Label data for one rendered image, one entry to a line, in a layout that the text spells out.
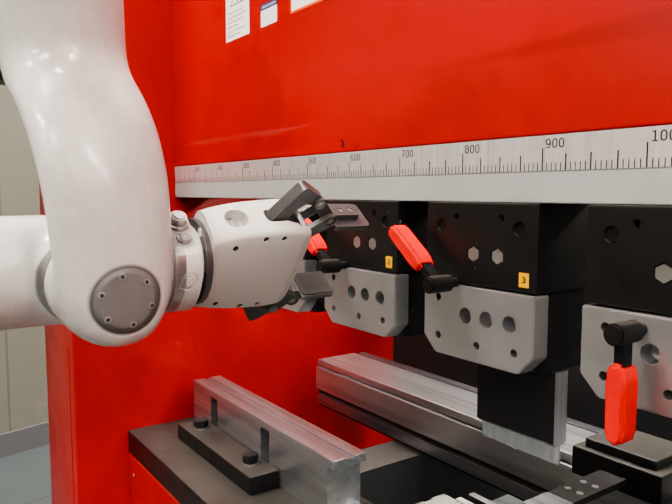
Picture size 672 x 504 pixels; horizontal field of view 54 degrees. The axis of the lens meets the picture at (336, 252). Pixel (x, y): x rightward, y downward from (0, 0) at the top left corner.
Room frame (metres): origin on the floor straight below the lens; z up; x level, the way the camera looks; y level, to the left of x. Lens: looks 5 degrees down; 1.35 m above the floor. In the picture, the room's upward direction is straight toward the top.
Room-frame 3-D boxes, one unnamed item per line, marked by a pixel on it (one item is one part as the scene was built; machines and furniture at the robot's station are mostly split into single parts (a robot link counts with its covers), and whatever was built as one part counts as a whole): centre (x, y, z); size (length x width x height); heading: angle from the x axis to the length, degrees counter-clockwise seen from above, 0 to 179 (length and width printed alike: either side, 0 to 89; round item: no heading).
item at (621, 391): (0.51, -0.23, 1.20); 0.04 x 0.02 x 0.10; 125
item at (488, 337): (0.69, -0.18, 1.26); 0.15 x 0.09 x 0.17; 35
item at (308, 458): (1.12, 0.12, 0.92); 0.50 x 0.06 x 0.10; 35
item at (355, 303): (0.85, -0.06, 1.26); 0.15 x 0.09 x 0.17; 35
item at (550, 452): (0.67, -0.19, 1.13); 0.10 x 0.02 x 0.10; 35
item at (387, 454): (1.26, -0.25, 0.81); 0.64 x 0.08 x 0.14; 125
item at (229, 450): (1.13, 0.20, 0.89); 0.30 x 0.05 x 0.03; 35
